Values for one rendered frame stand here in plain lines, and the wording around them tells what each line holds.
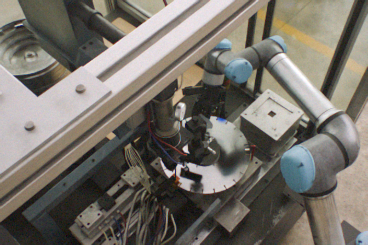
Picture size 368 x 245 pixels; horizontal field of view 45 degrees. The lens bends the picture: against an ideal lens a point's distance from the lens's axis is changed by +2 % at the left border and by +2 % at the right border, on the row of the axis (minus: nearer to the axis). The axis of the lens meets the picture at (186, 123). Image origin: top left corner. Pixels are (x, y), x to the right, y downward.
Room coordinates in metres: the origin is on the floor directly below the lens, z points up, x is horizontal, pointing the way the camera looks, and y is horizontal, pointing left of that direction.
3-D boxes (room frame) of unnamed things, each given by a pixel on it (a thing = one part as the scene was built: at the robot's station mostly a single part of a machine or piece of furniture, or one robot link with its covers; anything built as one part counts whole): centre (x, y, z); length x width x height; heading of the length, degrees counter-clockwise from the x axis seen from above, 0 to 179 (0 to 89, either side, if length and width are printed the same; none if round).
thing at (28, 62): (1.23, 0.60, 0.93); 0.31 x 0.31 x 0.36
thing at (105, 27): (0.79, 0.15, 1.45); 0.35 x 0.07 x 0.28; 44
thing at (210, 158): (0.80, -0.06, 0.96); 0.11 x 0.11 x 0.03
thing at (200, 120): (0.73, -0.03, 1.17); 0.06 x 0.05 x 0.20; 125
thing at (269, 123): (0.99, -0.35, 0.82); 0.18 x 0.18 x 0.15; 44
